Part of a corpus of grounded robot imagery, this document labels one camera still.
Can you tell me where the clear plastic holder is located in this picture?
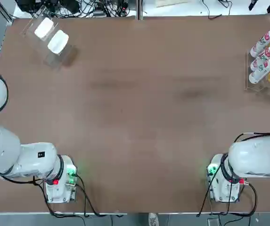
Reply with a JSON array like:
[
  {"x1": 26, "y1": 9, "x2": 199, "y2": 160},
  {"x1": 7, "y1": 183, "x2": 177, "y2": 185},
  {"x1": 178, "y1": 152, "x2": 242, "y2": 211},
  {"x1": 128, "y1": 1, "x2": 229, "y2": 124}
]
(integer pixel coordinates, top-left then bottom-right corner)
[{"x1": 19, "y1": 7, "x2": 78, "y2": 72}]

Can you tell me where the clear acrylic bottle shelf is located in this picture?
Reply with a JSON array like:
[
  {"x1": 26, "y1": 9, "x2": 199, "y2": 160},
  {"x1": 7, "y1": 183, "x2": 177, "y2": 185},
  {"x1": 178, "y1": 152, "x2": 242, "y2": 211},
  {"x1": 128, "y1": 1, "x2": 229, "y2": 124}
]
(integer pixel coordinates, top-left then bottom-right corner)
[{"x1": 244, "y1": 48, "x2": 270, "y2": 101}]

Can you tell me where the white bottle pink cap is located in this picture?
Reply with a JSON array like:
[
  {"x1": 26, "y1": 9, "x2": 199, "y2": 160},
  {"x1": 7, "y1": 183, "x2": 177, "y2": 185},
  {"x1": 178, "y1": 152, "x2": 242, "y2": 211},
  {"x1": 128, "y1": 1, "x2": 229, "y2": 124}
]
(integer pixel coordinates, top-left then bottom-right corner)
[
  {"x1": 250, "y1": 25, "x2": 270, "y2": 57},
  {"x1": 250, "y1": 41, "x2": 270, "y2": 71},
  {"x1": 248, "y1": 55, "x2": 270, "y2": 84}
]

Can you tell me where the black electronic device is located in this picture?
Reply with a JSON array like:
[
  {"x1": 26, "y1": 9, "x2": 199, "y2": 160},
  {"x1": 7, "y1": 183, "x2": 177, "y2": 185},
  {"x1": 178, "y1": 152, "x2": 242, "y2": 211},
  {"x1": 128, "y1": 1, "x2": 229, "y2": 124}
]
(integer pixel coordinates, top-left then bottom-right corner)
[{"x1": 16, "y1": 0, "x2": 62, "y2": 12}]

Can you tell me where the black left base cable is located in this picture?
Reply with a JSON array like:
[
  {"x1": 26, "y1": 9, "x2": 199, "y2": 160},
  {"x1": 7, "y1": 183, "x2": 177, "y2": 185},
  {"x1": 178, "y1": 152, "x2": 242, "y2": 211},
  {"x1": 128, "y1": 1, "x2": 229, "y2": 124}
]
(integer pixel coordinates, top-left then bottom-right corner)
[
  {"x1": 0, "y1": 170, "x2": 86, "y2": 218},
  {"x1": 74, "y1": 173, "x2": 126, "y2": 218}
]

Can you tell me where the black base cable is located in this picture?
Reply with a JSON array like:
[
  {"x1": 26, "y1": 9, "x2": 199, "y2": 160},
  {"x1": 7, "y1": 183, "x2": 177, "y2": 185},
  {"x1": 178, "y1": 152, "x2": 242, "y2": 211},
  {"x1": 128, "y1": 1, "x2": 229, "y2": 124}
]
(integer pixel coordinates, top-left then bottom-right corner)
[
  {"x1": 218, "y1": 180, "x2": 259, "y2": 217},
  {"x1": 74, "y1": 173, "x2": 126, "y2": 218},
  {"x1": 0, "y1": 170, "x2": 86, "y2": 218},
  {"x1": 196, "y1": 174, "x2": 212, "y2": 217}
]

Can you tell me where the aluminium frame post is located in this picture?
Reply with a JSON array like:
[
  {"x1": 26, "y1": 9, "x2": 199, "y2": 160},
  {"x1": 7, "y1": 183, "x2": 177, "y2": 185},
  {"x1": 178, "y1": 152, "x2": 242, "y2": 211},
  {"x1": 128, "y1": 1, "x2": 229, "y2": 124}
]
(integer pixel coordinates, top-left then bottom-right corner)
[{"x1": 136, "y1": 0, "x2": 143, "y2": 21}]

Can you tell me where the black right base cable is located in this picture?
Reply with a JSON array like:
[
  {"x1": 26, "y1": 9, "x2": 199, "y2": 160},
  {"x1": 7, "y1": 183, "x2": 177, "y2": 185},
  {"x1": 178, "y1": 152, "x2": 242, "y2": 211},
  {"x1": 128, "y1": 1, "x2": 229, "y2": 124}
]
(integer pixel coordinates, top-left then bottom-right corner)
[
  {"x1": 196, "y1": 174, "x2": 212, "y2": 217},
  {"x1": 218, "y1": 180, "x2": 259, "y2": 217}
]

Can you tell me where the black cable bundle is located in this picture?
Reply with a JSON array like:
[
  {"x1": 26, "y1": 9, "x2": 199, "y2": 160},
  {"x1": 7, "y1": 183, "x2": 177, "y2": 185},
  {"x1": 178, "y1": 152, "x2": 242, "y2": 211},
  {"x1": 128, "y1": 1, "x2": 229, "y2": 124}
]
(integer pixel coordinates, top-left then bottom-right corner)
[{"x1": 59, "y1": 0, "x2": 137, "y2": 18}]

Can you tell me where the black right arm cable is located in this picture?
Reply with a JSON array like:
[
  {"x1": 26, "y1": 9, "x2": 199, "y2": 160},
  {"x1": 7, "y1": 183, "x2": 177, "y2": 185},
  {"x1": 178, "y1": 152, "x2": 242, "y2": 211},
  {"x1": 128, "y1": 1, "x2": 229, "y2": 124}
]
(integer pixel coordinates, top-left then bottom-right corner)
[{"x1": 233, "y1": 121, "x2": 270, "y2": 165}]

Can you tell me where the thin black cable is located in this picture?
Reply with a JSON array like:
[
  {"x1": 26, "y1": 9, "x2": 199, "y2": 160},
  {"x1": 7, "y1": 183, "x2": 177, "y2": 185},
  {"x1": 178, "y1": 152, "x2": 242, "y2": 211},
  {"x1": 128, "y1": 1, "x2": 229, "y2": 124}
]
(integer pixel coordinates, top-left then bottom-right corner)
[{"x1": 202, "y1": 0, "x2": 232, "y2": 20}]

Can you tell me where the grey aluminium frame rail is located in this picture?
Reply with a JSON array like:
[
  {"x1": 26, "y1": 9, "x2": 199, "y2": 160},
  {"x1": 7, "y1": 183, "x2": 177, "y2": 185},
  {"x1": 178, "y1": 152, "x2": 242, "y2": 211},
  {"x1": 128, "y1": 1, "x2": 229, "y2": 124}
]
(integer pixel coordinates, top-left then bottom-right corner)
[{"x1": 0, "y1": 0, "x2": 16, "y2": 24}]

